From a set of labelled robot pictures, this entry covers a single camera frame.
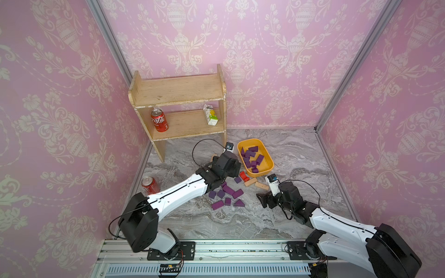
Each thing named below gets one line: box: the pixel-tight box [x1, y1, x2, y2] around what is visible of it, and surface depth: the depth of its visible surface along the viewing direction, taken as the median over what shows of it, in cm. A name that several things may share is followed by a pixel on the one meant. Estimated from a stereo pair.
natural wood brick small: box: [243, 177, 258, 187], surface depth 96 cm
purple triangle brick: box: [233, 198, 246, 207], surface depth 89 cm
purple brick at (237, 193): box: [232, 188, 244, 200], surface depth 92 cm
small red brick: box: [239, 170, 250, 183], surface depth 99 cm
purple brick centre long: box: [222, 184, 235, 196], surface depth 94 cm
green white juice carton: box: [203, 104, 219, 126], surface depth 94 cm
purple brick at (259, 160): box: [256, 154, 265, 166], surface depth 105 cm
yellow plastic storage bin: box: [236, 138, 275, 178], surface depth 105 cm
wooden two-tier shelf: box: [128, 64, 228, 164], surface depth 85 cm
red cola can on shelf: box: [150, 108, 169, 133], surface depth 85 cm
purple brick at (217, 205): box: [211, 200, 225, 211], surface depth 89 cm
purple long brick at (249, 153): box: [245, 150, 257, 159], surface depth 108 cm
